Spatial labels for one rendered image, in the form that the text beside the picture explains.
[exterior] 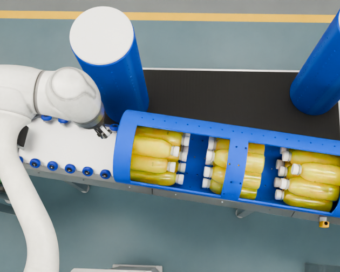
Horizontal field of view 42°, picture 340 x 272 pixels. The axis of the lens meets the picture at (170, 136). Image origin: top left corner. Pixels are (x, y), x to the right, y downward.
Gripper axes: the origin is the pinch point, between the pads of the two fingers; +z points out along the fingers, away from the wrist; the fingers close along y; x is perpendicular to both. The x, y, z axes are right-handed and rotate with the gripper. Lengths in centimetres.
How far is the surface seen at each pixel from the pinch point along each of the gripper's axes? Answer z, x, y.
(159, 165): 34.3, -7.5, -14.2
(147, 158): 34.1, -6.3, -9.2
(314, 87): 98, -101, -34
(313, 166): 29, -46, -54
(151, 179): 40.7, -2.2, -14.7
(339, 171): 29, -51, -62
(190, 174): 52, -15, -23
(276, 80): 135, -106, -12
